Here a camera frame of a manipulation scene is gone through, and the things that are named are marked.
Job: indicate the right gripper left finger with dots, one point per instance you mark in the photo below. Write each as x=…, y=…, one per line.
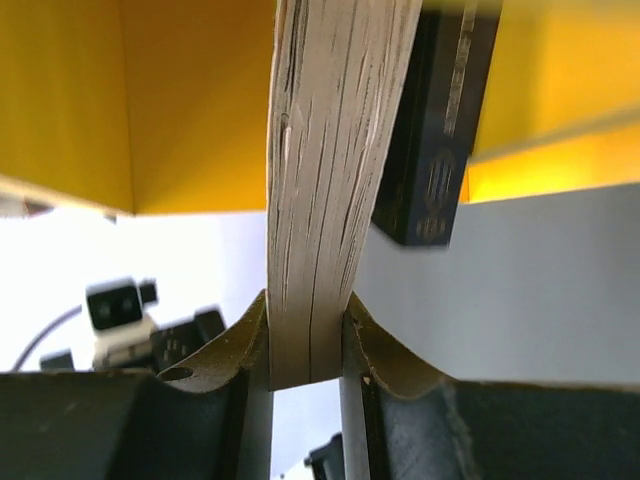
x=208, y=417

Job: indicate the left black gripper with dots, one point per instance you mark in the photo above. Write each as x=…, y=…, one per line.
x=167, y=346

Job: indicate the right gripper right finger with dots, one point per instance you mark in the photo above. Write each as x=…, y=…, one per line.
x=402, y=418

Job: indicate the dark Tale of Two Cities book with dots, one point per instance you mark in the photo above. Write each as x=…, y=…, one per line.
x=436, y=125

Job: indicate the lime 65-Storey Treehouse book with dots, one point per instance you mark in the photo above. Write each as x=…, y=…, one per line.
x=337, y=75

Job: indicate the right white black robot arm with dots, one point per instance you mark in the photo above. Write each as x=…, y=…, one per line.
x=327, y=457

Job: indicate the yellow wooden shelf box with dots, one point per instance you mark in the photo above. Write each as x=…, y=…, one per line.
x=160, y=107

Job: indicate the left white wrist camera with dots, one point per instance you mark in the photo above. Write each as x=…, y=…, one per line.
x=122, y=328

